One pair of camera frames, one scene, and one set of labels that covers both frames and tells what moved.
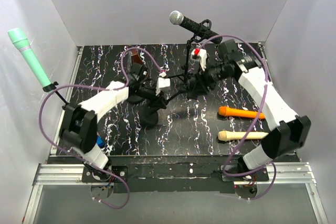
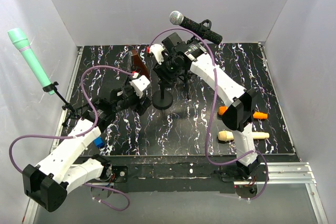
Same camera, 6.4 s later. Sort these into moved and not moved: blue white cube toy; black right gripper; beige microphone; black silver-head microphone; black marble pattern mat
Moved: black right gripper
Not moved: black silver-head microphone; beige microphone; blue white cube toy; black marble pattern mat
